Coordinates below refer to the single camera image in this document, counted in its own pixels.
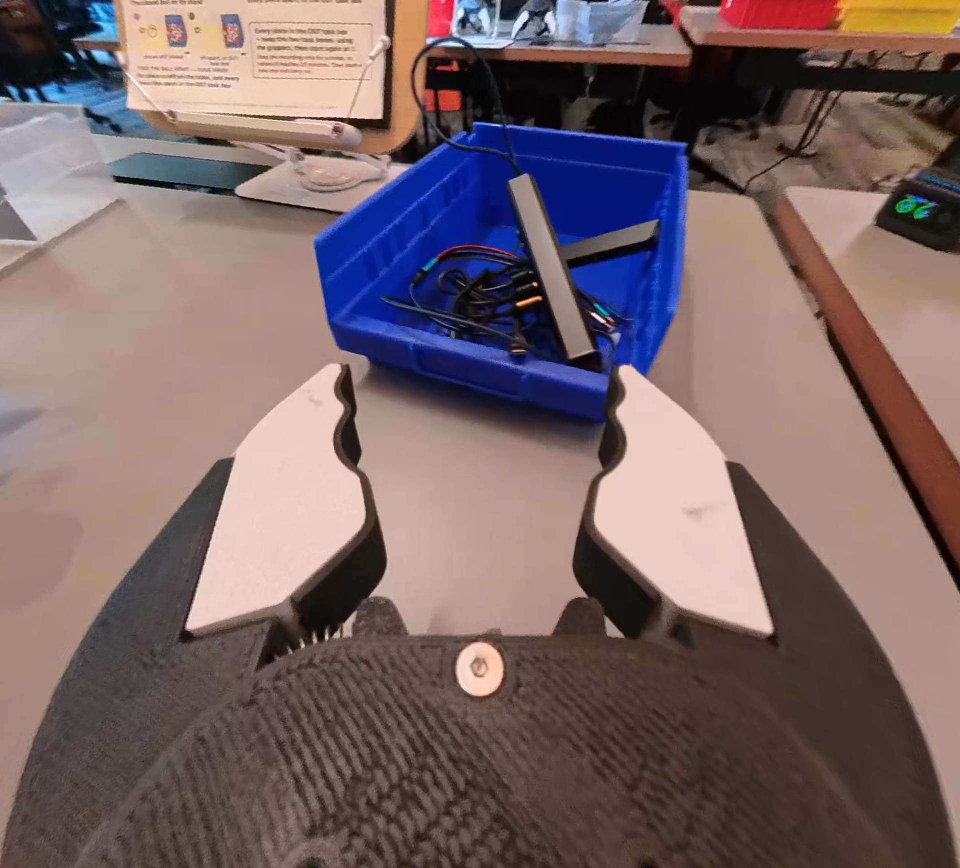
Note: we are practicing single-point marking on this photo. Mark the background work table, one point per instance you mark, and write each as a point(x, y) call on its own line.
point(637, 52)

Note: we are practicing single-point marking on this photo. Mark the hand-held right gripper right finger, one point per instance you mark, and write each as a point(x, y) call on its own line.
point(667, 508)

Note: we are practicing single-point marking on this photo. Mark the background table with bins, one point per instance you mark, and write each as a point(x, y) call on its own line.
point(750, 39)

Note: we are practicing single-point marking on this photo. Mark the wood-edged side table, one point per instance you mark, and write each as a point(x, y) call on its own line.
point(900, 313)

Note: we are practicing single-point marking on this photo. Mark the black device with green display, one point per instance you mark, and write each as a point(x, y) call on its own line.
point(919, 208)

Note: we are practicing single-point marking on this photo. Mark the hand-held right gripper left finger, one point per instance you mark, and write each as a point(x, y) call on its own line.
point(285, 508)

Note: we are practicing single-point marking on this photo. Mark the yellow plastic bin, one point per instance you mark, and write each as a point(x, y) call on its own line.
point(900, 5)

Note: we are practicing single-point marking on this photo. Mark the instruction sheet on stand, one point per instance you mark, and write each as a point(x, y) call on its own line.
point(409, 20)

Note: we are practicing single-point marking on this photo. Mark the grey desk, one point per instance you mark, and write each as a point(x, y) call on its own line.
point(187, 328)

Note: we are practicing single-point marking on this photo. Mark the white-framed clear box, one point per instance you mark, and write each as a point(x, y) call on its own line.
point(478, 9)

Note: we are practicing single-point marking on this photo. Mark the clear plastic box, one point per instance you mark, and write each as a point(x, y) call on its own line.
point(45, 155)

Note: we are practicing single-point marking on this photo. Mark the long black bar device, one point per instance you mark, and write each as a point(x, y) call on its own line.
point(547, 260)

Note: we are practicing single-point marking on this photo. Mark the short black bar device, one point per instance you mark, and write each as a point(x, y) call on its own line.
point(615, 238)

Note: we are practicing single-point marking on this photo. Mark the clear plastic container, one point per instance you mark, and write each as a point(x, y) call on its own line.
point(607, 20)

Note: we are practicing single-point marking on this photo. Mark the blue plastic bin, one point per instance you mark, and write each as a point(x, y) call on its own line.
point(487, 373)

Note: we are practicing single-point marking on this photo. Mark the red plastic bin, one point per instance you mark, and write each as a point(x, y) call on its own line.
point(780, 2)

